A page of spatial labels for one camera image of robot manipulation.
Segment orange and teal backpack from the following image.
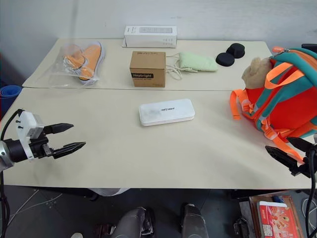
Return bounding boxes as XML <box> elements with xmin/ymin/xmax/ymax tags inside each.
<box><xmin>229</xmin><ymin>46</ymin><xmax>317</xmax><ymax>164</ymax></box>

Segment black table leg frame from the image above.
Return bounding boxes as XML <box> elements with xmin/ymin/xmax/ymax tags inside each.
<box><xmin>36</xmin><ymin>187</ymin><xmax>100</xmax><ymax>201</ymax></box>

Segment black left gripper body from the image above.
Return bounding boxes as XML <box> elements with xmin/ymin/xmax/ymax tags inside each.
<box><xmin>29</xmin><ymin>135</ymin><xmax>54</xmax><ymax>159</ymax></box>

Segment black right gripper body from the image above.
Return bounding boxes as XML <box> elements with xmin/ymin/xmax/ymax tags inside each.
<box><xmin>289</xmin><ymin>143</ymin><xmax>317</xmax><ymax>179</ymax></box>

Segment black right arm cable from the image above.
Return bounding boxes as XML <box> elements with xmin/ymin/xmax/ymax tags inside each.
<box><xmin>305</xmin><ymin>151</ymin><xmax>317</xmax><ymax>238</ymax></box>

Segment blue rolled mat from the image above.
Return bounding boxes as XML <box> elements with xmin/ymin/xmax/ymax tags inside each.
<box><xmin>0</xmin><ymin>85</ymin><xmax>23</xmax><ymax>120</ymax></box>

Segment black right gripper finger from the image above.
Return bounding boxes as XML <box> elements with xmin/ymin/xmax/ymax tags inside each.
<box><xmin>264</xmin><ymin>145</ymin><xmax>298</xmax><ymax>172</ymax></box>
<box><xmin>286</xmin><ymin>136</ymin><xmax>315</xmax><ymax>152</ymax></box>

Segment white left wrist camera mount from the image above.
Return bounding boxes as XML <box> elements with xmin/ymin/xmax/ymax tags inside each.
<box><xmin>14</xmin><ymin>111</ymin><xmax>46</xmax><ymax>160</ymax></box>

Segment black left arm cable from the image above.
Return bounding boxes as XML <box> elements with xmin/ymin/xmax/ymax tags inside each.
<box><xmin>0</xmin><ymin>108</ymin><xmax>24</xmax><ymax>238</ymax></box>

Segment green drawstring pouch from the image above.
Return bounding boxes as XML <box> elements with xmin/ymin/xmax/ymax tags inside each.
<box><xmin>165</xmin><ymin>52</ymin><xmax>219</xmax><ymax>80</ymax></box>

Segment white floor cable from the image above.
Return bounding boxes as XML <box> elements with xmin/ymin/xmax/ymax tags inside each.
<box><xmin>6</xmin><ymin>189</ymin><xmax>63</xmax><ymax>225</ymax></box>

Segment orange canvas shoe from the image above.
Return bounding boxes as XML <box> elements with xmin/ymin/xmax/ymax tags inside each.
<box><xmin>63</xmin><ymin>44</ymin><xmax>100</xmax><ymax>85</ymax></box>
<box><xmin>80</xmin><ymin>41</ymin><xmax>106</xmax><ymax>75</ymax></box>

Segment tan plush bear toy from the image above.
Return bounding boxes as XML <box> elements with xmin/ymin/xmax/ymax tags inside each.
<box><xmin>241</xmin><ymin>57</ymin><xmax>273</xmax><ymax>90</ymax></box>

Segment black round disc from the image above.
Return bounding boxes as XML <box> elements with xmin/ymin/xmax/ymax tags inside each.
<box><xmin>215</xmin><ymin>52</ymin><xmax>235</xmax><ymax>67</ymax></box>
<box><xmin>225</xmin><ymin>43</ymin><xmax>246</xmax><ymax>59</ymax></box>

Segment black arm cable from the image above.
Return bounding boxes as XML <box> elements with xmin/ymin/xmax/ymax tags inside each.
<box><xmin>0</xmin><ymin>108</ymin><xmax>24</xmax><ymax>238</ymax></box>
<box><xmin>305</xmin><ymin>151</ymin><xmax>317</xmax><ymax>238</ymax></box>

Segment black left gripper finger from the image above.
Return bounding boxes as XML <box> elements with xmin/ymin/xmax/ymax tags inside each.
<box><xmin>44</xmin><ymin>122</ymin><xmax>75</xmax><ymax>136</ymax></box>
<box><xmin>52</xmin><ymin>141</ymin><xmax>87</xmax><ymax>160</ymax></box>

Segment red printed box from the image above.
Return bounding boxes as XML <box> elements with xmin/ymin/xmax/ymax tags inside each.
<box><xmin>256</xmin><ymin>200</ymin><xmax>305</xmax><ymax>238</ymax></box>

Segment black object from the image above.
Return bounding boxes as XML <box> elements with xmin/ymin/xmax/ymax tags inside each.
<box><xmin>301</xmin><ymin>43</ymin><xmax>317</xmax><ymax>53</ymax></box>

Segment dark rounded robot leg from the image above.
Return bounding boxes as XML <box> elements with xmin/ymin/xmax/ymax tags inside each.
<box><xmin>110</xmin><ymin>206</ymin><xmax>156</xmax><ymax>238</ymax></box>
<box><xmin>179</xmin><ymin>203</ymin><xmax>209</xmax><ymax>238</ymax></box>

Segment brown wooden crate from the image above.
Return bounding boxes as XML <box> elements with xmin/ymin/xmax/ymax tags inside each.
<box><xmin>248</xmin><ymin>195</ymin><xmax>308</xmax><ymax>238</ymax></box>

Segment white case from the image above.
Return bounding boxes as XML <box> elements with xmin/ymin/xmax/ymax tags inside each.
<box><xmin>138</xmin><ymin>98</ymin><xmax>196</xmax><ymax>127</ymax></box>

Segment brown cardboard box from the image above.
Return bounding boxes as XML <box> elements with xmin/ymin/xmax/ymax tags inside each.
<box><xmin>129</xmin><ymin>51</ymin><xmax>167</xmax><ymax>88</ymax></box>

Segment long white carton box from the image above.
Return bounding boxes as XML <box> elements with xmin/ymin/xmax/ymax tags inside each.
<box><xmin>121</xmin><ymin>25</ymin><xmax>178</xmax><ymax>49</ymax></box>

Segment orange shoes in plastic bag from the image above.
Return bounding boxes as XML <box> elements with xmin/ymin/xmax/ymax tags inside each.
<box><xmin>48</xmin><ymin>40</ymin><xmax>107</xmax><ymax>89</ymax></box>

